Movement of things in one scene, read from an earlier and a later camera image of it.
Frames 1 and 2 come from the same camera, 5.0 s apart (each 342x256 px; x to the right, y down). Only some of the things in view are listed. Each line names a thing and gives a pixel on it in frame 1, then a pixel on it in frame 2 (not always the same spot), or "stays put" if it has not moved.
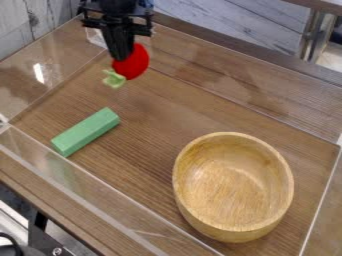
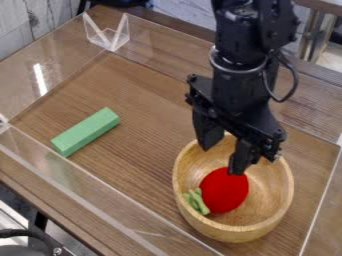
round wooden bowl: x=235 y=184 stays put
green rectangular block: x=85 y=131 stays put
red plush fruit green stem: x=129 y=68 → x=221 y=194
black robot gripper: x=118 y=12 → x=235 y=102
